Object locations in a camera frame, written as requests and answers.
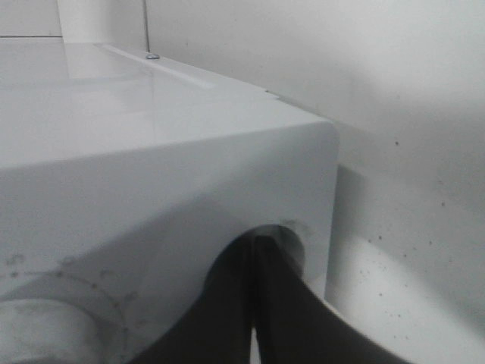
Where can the upper white power knob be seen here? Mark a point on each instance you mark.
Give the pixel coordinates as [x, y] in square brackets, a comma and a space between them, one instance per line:
[50, 321]

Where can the white microwave oven body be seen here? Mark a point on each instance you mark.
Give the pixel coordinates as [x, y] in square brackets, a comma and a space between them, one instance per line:
[132, 173]

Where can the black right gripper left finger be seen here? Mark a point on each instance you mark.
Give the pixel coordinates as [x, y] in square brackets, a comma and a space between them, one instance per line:
[217, 328]

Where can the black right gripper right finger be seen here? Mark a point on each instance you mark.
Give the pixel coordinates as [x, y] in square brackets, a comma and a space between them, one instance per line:
[294, 326]

